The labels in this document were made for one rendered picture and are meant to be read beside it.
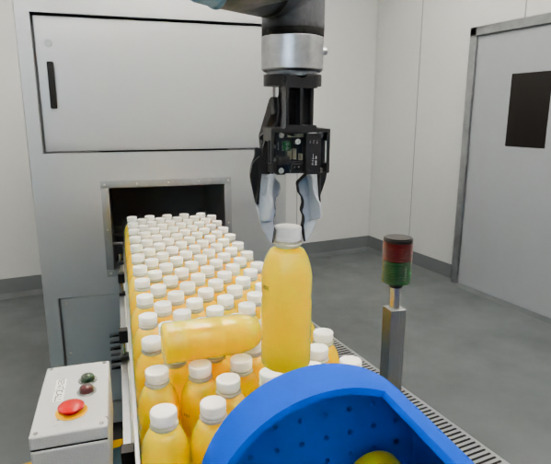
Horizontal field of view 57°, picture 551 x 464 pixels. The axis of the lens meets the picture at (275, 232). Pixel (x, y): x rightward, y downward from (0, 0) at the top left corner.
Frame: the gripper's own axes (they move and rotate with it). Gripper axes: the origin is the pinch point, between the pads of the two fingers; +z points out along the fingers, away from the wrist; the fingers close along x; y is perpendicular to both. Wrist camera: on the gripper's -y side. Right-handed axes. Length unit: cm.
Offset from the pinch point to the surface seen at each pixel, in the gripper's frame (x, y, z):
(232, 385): -7.2, -7.1, 26.4
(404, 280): 31.8, -30.6, 19.1
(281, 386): -4.0, 16.4, 13.4
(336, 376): 2.1, 16.8, 12.5
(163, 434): -17.7, 0.1, 28.9
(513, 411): 153, -147, 137
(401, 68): 208, -442, -58
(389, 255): 28.8, -32.0, 13.9
